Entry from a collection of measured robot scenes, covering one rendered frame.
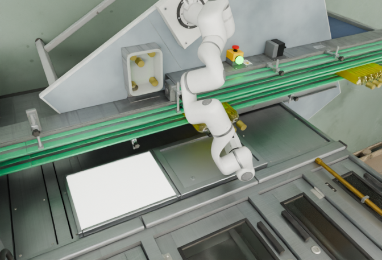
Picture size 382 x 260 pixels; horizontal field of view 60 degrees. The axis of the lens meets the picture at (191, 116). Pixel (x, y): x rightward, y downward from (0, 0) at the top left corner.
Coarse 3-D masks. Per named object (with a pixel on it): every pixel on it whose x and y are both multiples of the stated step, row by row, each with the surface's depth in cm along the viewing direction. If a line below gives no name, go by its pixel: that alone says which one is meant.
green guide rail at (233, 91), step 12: (348, 60) 216; (360, 60) 215; (300, 72) 199; (312, 72) 199; (324, 72) 201; (252, 84) 185; (264, 84) 185; (276, 84) 186; (204, 96) 172; (216, 96) 172; (228, 96) 173
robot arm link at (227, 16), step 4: (228, 8) 127; (224, 12) 127; (228, 12) 128; (224, 16) 128; (228, 16) 128; (232, 16) 131; (224, 20) 128; (228, 20) 129; (232, 20) 131; (228, 24) 130; (232, 24) 132; (228, 28) 131; (232, 28) 132; (228, 32) 132; (232, 32) 133; (228, 36) 133
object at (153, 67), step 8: (128, 56) 148; (144, 56) 160; (160, 56) 156; (128, 64) 150; (136, 64) 160; (144, 64) 162; (152, 64) 164; (160, 64) 158; (128, 72) 152; (136, 72) 162; (144, 72) 164; (152, 72) 166; (160, 72) 160; (128, 80) 155; (136, 80) 165; (144, 80) 167; (160, 80) 163; (144, 88) 164; (152, 88) 165; (160, 88) 165
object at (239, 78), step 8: (352, 48) 212; (360, 48) 214; (368, 48) 213; (376, 48) 214; (320, 56) 201; (328, 56) 202; (344, 56) 202; (280, 64) 190; (288, 64) 190; (296, 64) 191; (304, 64) 191; (312, 64) 192; (248, 72) 180; (256, 72) 181; (264, 72) 181; (272, 72) 181; (232, 80) 172; (240, 80) 172; (248, 80) 174
